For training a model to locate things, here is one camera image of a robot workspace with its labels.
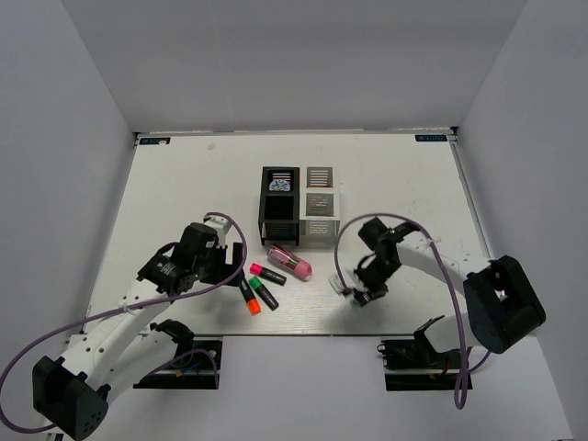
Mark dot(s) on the orange capped black highlighter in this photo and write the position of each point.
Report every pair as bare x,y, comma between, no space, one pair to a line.
249,297

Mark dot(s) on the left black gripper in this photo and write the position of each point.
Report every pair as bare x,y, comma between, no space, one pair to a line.
225,268

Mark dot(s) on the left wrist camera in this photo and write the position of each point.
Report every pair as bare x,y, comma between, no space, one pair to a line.
221,225

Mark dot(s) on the left blue corner label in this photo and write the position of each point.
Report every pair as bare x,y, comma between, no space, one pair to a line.
154,140

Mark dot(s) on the white mesh organizer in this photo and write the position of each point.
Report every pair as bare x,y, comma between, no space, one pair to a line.
320,214

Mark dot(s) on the blue corner label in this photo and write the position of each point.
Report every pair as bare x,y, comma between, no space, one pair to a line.
430,137
154,140

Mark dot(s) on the black mesh organizer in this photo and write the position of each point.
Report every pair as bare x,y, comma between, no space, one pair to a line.
279,212

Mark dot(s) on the green capped black highlighter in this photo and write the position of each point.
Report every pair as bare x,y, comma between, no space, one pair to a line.
263,293

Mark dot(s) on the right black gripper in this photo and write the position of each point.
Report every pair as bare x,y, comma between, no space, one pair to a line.
367,286

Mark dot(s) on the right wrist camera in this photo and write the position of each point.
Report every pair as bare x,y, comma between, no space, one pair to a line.
344,285

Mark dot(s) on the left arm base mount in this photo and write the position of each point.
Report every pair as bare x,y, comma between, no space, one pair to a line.
195,363

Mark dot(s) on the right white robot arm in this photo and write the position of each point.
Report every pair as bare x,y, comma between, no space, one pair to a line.
501,305

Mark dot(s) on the right blue corner label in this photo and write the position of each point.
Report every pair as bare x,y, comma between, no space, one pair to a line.
430,137

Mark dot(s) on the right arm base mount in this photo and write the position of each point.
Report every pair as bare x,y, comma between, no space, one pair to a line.
427,360

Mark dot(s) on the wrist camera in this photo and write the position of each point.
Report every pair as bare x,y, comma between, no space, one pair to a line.
344,285
221,225

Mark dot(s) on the pink tube with pins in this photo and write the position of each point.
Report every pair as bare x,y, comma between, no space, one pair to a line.
286,259

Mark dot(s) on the pink capped black highlighter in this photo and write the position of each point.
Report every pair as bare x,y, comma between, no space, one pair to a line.
267,274

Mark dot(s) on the blue glue jar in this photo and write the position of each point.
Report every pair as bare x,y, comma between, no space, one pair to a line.
280,185

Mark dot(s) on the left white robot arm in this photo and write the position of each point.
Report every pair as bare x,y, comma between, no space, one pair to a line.
75,390

